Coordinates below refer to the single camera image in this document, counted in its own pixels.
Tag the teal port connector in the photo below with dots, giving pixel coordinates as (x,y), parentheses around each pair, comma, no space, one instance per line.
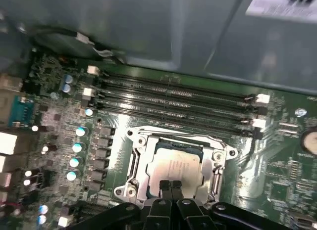
(21,111)

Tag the silver rear port connector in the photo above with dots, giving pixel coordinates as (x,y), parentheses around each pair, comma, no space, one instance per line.
(10,82)
(3,196)
(5,180)
(2,163)
(7,143)

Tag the white printed label sticker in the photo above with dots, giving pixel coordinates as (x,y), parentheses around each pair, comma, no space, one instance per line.
(282,7)

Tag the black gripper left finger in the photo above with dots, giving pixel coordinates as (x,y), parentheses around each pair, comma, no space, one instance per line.
(158,215)

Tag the silver-top capacitor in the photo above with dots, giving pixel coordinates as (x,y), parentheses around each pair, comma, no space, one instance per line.
(43,209)
(71,175)
(42,219)
(77,148)
(89,112)
(81,131)
(74,162)

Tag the blue cylindrical capacitor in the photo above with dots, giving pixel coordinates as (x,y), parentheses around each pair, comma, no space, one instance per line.
(66,88)
(68,79)

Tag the CPU socket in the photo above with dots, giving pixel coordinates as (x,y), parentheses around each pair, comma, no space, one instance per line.
(127,189)

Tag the silver coin battery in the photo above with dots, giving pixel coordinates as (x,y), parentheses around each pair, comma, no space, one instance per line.
(310,141)

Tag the metal socket cover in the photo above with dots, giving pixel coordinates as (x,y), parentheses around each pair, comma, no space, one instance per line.
(144,170)

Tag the silver CPU chip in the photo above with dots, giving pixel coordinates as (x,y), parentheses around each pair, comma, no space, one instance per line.
(178,165)

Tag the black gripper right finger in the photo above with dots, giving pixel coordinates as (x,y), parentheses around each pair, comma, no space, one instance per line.
(190,217)

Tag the green motherboard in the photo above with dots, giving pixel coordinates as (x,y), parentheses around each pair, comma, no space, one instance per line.
(284,163)

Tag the black PC case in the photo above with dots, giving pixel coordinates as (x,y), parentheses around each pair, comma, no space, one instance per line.
(148,29)

